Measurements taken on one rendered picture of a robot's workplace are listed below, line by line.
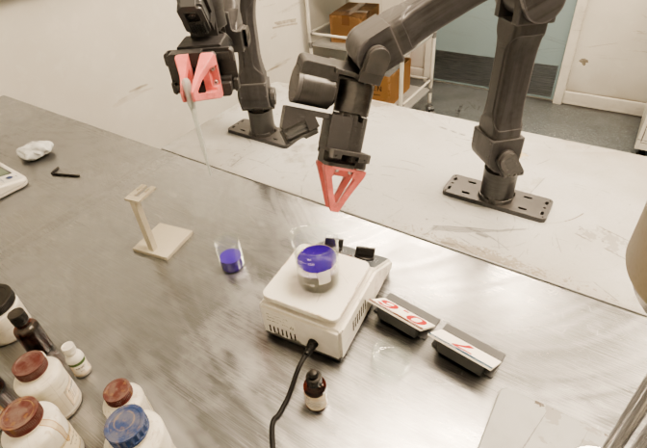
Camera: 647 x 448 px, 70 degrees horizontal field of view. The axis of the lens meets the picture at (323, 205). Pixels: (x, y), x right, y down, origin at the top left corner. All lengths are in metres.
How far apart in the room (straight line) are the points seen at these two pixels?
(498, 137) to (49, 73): 1.60
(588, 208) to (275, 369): 0.65
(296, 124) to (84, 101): 1.46
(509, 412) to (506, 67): 0.50
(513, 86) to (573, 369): 0.43
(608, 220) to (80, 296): 0.95
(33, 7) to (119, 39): 0.33
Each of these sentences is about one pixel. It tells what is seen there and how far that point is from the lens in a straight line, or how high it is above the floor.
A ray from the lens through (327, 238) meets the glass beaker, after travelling 0.64.
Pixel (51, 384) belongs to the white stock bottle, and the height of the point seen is 0.97.
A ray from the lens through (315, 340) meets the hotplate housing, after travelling 0.66.
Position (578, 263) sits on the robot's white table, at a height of 0.90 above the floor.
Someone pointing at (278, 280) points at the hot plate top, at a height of 0.99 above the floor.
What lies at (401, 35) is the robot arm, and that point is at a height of 1.26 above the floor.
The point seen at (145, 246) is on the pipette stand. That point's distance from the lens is 0.93.
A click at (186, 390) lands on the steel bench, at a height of 0.90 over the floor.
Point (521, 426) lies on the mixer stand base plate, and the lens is 0.65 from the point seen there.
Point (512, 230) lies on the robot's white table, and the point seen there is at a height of 0.90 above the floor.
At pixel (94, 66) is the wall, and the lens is 2.08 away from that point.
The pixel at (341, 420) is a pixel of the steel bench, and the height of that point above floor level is 0.90.
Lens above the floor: 1.47
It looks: 37 degrees down
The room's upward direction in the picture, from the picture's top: 5 degrees counter-clockwise
